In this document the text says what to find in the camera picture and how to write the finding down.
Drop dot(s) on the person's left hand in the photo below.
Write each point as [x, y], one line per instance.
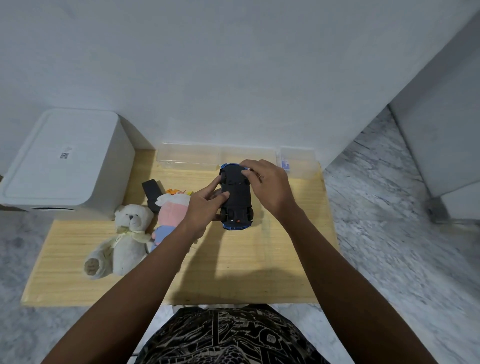
[200, 212]

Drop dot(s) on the person's right hand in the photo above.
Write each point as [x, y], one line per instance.
[273, 189]

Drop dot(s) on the person's left thumb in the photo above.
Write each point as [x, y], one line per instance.
[214, 183]

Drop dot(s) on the person's right fingers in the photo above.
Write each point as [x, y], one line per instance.
[252, 167]

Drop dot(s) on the blue and black toy car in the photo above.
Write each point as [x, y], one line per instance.
[238, 198]

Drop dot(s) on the person's right forearm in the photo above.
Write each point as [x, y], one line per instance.
[345, 288]

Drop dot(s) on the person's left forearm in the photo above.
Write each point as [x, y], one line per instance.
[131, 296]

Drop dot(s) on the clear plastic container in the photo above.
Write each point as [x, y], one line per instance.
[258, 155]

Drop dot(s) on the large clear plastic box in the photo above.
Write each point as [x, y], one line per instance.
[187, 157]

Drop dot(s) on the orange and yellow toy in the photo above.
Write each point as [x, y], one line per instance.
[175, 192]

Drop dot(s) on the small clear box, blue contents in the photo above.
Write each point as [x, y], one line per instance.
[300, 163]

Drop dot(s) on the pink plush doll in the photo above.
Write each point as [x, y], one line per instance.
[170, 215]

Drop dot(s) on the black rectangular block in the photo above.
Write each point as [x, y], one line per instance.
[152, 193]

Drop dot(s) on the white teddy bear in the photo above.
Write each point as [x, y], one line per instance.
[125, 243]

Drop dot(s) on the white lidded storage box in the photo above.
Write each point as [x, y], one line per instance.
[63, 161]

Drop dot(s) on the black patterned clothing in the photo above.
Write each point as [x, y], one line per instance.
[228, 337]

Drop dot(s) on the white cabinet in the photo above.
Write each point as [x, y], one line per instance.
[442, 123]

